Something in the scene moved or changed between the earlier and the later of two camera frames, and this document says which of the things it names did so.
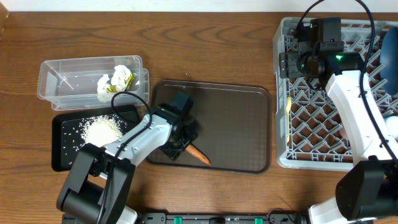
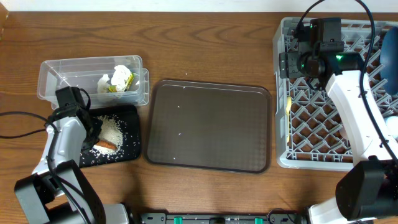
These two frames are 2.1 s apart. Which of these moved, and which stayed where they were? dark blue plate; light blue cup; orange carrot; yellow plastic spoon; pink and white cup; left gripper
Moved: orange carrot; left gripper
Stayed: yellow plastic spoon; light blue cup; pink and white cup; dark blue plate
